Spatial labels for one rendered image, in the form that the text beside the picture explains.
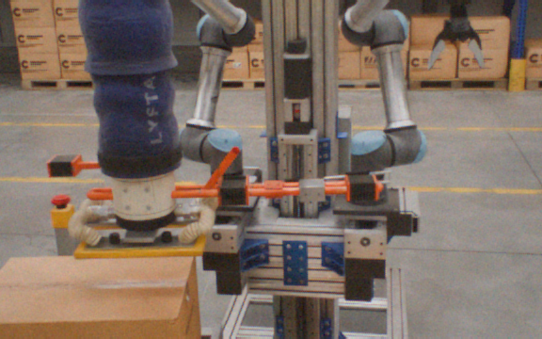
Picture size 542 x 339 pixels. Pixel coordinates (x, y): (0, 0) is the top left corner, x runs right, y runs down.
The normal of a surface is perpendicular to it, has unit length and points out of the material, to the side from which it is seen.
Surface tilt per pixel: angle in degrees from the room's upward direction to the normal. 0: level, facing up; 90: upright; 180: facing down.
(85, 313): 0
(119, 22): 80
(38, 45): 92
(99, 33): 91
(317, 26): 90
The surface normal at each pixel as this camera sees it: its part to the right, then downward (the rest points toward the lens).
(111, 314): -0.04, -0.94
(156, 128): 0.69, -0.09
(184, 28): -0.16, 0.33
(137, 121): 0.37, 0.00
